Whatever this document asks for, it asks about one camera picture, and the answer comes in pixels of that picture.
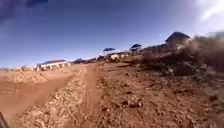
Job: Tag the red dirt track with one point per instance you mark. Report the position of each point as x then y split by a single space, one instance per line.
133 100

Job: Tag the long low building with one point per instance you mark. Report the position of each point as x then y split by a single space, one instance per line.
52 63

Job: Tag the pale gravel strip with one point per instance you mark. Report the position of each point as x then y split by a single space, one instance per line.
58 105

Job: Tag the dark peaked roof hut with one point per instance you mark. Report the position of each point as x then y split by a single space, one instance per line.
177 37

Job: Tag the dry scrub bank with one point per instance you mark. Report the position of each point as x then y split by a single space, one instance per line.
200 55

